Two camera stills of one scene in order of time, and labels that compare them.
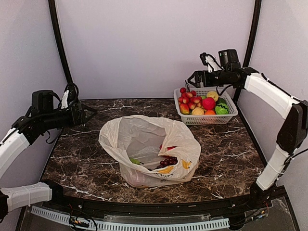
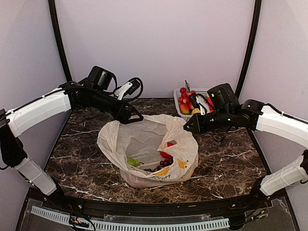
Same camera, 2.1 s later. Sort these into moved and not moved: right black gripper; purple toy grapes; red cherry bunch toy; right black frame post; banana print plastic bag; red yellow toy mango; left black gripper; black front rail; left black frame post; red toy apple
Moved: red toy apple; purple toy grapes; left black gripper; right black gripper; red cherry bunch toy
Not moved: right black frame post; red yellow toy mango; left black frame post; black front rail; banana print plastic bag
